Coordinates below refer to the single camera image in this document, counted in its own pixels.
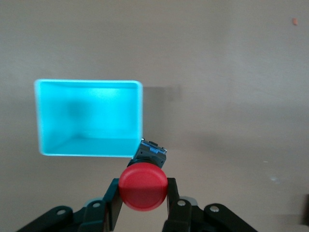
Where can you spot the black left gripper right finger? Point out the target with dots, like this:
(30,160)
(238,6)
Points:
(183,217)

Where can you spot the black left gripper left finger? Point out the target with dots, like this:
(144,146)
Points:
(96,217)

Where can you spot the red mushroom push button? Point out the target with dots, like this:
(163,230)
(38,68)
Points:
(142,186)

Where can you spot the cyan plastic bin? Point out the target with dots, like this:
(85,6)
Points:
(84,116)

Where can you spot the dark brown rectangular block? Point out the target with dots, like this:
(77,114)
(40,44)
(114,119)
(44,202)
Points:
(306,207)

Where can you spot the small red speck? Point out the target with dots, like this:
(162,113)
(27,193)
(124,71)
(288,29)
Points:
(294,21)

